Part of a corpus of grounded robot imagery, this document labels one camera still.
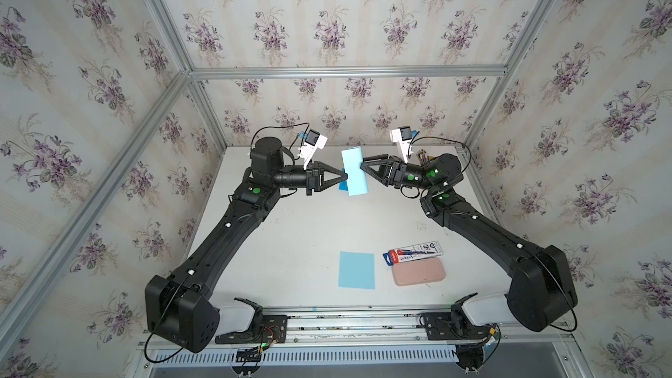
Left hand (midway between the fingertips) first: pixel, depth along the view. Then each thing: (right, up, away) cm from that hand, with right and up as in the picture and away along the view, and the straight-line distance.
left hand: (345, 182), depth 62 cm
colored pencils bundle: (+30, +9, +34) cm, 46 cm away
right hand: (+5, +3, +1) cm, 6 cm away
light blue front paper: (+4, -31, +24) cm, 39 cm away
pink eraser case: (+25, -31, +23) cm, 46 cm away
